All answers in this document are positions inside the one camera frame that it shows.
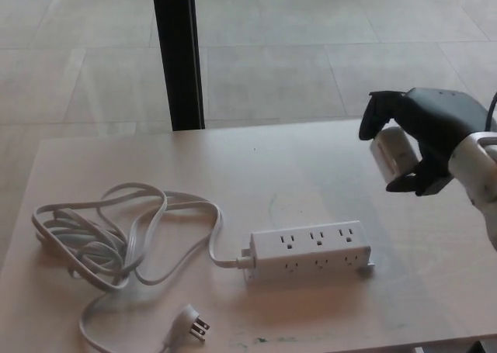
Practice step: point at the white square charger adapter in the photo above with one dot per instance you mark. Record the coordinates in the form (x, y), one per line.
(394, 159)

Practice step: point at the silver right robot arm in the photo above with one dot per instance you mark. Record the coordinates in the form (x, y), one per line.
(477, 182)

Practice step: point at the black vertical post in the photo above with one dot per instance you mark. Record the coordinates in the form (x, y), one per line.
(178, 54)

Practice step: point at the white angled wall plug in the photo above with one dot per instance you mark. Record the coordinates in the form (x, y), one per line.
(192, 324)

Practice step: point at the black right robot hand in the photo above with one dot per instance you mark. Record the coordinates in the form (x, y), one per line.
(431, 136)

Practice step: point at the white power strip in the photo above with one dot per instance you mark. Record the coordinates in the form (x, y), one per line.
(306, 252)

